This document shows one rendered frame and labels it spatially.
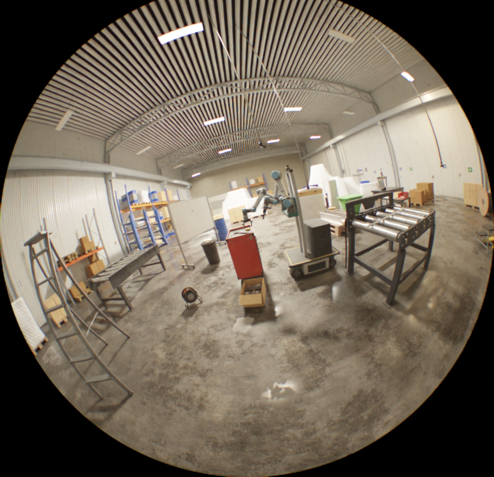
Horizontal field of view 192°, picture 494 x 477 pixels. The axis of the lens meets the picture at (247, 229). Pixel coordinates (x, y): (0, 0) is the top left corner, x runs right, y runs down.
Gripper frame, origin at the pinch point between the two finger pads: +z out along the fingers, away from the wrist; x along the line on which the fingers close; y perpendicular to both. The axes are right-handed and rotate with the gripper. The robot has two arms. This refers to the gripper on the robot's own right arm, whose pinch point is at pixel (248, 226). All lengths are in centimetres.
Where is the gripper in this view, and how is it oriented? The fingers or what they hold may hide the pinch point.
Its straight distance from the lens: 250.0
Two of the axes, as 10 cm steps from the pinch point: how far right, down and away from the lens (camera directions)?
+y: 4.1, 1.0, -9.1
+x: 8.8, -3.1, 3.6
